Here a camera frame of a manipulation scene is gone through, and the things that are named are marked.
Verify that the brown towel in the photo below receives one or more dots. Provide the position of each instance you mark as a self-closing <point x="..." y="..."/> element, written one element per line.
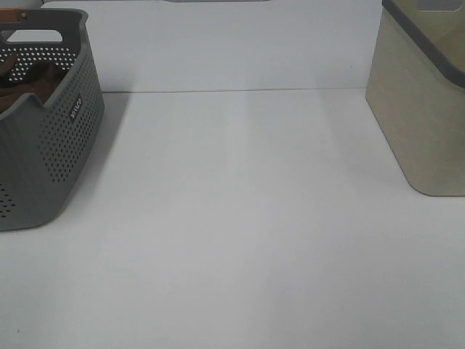
<point x="41" y="79"/>

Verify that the grey perforated plastic basket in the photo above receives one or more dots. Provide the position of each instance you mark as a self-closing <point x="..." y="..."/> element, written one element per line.
<point x="44" y="147"/>

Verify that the beige plastic basket grey rim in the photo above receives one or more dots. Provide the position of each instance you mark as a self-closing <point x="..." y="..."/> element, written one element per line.
<point x="416" y="91"/>

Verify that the brown leather basket handle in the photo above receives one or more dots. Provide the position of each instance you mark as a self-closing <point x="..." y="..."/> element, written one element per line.
<point x="12" y="15"/>

